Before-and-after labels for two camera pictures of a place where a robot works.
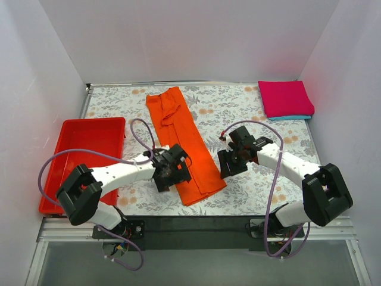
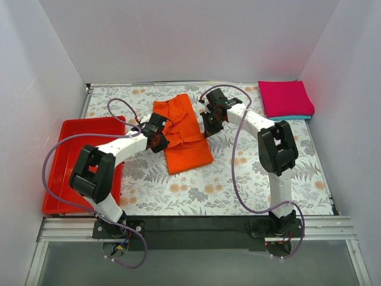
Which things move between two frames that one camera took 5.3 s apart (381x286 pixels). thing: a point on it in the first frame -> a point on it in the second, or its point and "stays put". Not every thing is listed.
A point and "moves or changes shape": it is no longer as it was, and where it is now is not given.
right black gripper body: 231,164 -> 210,126
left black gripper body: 171,179 -> 159,142
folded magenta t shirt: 285,98 stays put
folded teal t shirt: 290,117 stays put
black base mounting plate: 200,233 stays put
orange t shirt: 174,126 moves or changes shape
